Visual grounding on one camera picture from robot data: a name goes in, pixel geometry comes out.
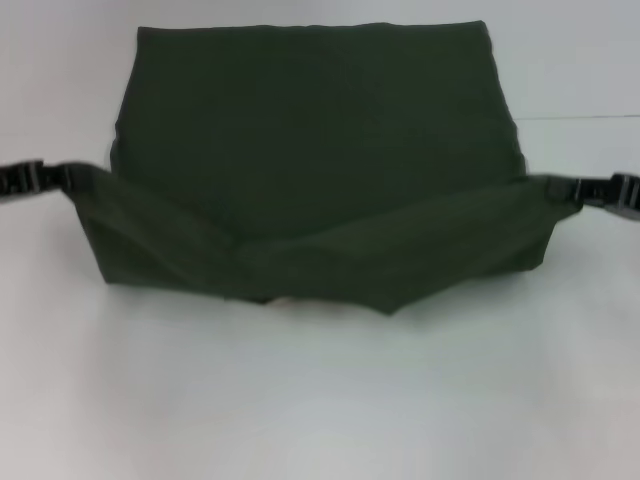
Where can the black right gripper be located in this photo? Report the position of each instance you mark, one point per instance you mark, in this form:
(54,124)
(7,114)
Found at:
(627,195)

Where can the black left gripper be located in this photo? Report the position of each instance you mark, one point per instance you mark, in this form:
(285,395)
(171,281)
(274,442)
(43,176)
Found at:
(20,182)

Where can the dark green shirt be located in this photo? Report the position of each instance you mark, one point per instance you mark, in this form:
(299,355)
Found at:
(320,175)

